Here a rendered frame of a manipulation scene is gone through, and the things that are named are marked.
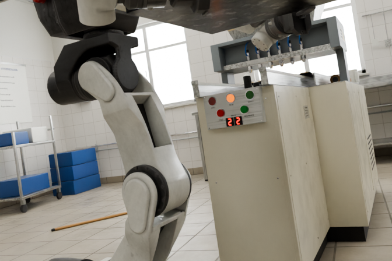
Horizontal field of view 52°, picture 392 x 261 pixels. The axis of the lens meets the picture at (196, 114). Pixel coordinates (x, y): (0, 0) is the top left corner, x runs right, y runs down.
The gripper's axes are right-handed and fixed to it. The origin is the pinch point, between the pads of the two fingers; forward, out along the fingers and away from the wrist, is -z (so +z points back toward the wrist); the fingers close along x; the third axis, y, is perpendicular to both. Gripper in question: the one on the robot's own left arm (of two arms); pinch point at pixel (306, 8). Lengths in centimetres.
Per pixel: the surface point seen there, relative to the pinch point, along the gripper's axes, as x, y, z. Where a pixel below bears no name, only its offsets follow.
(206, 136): -32, -15, 65
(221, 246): -78, -16, 66
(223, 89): -12, 1, 82
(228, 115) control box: -25, -7, 55
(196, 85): -11, -17, 63
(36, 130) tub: -5, -128, 459
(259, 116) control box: -27, 2, 47
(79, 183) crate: -86, -87, 507
